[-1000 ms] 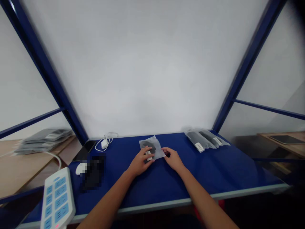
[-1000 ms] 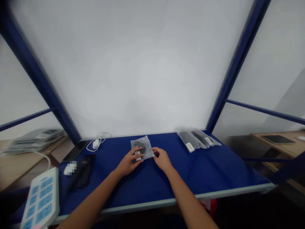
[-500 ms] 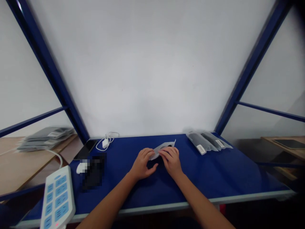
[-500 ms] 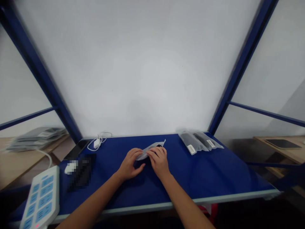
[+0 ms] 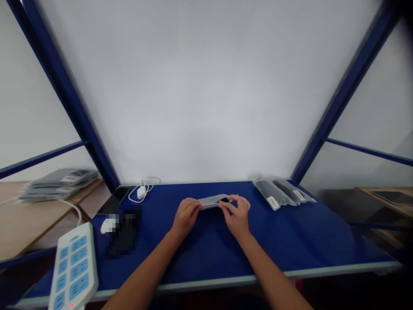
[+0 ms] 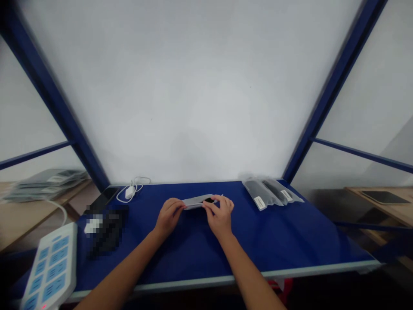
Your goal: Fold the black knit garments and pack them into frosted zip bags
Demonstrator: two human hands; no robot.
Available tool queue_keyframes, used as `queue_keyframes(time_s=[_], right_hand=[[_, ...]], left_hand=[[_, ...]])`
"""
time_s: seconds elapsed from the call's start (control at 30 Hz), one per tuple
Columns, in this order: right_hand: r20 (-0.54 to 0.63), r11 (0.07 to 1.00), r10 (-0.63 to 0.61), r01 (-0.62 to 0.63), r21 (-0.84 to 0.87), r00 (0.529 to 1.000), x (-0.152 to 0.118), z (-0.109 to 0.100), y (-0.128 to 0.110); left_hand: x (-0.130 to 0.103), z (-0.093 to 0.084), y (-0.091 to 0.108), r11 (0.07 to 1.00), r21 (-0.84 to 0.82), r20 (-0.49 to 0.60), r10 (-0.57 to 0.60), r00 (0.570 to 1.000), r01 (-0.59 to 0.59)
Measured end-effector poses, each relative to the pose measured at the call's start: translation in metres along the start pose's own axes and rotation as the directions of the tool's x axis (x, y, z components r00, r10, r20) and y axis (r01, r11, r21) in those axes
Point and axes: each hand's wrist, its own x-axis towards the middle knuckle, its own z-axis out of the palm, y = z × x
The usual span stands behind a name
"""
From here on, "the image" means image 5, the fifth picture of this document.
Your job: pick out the person's left hand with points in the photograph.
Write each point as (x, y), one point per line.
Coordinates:
(184, 214)

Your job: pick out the person's right hand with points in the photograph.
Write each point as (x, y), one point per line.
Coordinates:
(239, 218)

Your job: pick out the person's right thumb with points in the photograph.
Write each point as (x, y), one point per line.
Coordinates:
(227, 211)

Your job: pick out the person's right fingers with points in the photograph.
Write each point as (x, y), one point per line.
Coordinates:
(241, 201)

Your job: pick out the person's left fingers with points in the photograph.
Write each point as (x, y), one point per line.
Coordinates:
(193, 203)

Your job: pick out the small black object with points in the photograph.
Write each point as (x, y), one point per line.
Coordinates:
(224, 201)

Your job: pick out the grey pouch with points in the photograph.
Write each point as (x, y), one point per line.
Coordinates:
(210, 201)

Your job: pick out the clear packet with black item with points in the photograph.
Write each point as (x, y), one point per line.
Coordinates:
(267, 193)
(285, 195)
(298, 193)

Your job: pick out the white charger adapter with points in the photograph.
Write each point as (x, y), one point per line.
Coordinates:
(141, 192)

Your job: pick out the blue top work table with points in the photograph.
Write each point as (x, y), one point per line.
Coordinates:
(290, 235)

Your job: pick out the black phone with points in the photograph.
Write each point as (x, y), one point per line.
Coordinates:
(114, 200)

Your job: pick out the white oval device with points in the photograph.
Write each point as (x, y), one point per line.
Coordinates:
(105, 226)

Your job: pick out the wooden table with shelf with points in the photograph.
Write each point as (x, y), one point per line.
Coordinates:
(364, 191)

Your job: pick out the white power strip blue sockets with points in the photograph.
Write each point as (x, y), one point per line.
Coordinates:
(75, 264)

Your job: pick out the stack of grey pouches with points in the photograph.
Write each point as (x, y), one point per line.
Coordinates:
(58, 185)

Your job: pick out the black tablet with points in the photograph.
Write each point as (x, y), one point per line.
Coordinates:
(392, 197)

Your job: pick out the wooden side table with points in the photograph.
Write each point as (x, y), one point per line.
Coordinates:
(29, 219)

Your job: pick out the blue metal frame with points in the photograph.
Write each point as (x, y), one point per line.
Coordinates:
(66, 84)

